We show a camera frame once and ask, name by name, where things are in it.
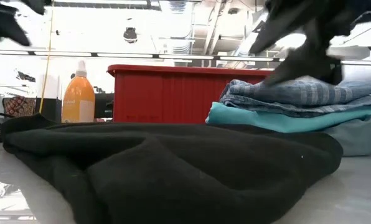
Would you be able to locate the ribbed silver ceiling duct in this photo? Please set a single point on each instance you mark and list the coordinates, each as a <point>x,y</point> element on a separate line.
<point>177,28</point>

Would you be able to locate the turquoise shirt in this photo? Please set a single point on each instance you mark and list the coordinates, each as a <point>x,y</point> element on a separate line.
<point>266,119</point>

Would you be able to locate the white cylinder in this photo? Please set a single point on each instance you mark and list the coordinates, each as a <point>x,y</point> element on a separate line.
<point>48,87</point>

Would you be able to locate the orange spray bottle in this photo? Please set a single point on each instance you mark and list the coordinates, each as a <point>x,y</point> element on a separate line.
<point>78,99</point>

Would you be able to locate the grey striped garment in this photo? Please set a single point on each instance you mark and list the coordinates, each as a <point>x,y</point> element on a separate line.
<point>297,93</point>

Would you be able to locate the ceiling light strip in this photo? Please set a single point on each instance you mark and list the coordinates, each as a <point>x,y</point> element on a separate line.
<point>62,53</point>
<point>124,55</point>
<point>185,57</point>
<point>246,58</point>
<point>6,52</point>
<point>366,63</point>

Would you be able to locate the black box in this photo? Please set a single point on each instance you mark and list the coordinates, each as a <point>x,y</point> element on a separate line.
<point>104,105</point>
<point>50,109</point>

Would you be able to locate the grey-green garment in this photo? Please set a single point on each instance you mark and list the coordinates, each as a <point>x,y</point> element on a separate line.
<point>356,137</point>

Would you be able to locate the black ceiling dome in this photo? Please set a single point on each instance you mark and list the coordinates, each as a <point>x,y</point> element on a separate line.
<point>130,35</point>

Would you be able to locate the red plastic laundry bin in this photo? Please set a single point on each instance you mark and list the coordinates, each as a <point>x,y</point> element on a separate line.
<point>167,93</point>

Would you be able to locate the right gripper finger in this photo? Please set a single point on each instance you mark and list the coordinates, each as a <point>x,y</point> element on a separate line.
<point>275,35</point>
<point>303,62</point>

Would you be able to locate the black garment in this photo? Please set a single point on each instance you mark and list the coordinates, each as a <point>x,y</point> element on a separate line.
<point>173,174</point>

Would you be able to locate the colourful patterned cloth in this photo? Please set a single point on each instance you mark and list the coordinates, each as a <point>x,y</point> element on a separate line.
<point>19,105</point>

